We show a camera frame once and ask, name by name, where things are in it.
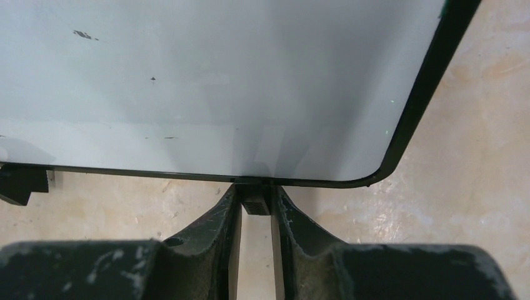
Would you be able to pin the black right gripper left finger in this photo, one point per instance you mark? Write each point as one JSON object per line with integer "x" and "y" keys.
{"x": 198, "y": 262}

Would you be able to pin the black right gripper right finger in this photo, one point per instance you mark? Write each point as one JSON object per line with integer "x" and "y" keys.
{"x": 311, "y": 263}

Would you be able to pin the black whiteboard right foot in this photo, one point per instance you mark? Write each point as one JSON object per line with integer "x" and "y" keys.
{"x": 255, "y": 198}

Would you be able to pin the black whiteboard foot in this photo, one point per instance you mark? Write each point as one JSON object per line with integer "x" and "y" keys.
{"x": 18, "y": 182}
{"x": 255, "y": 198}

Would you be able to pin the black whiteboard left foot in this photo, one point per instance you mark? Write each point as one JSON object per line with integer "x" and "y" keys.
{"x": 18, "y": 182}

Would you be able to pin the white whiteboard black frame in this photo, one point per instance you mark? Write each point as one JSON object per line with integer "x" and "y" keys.
{"x": 316, "y": 93}

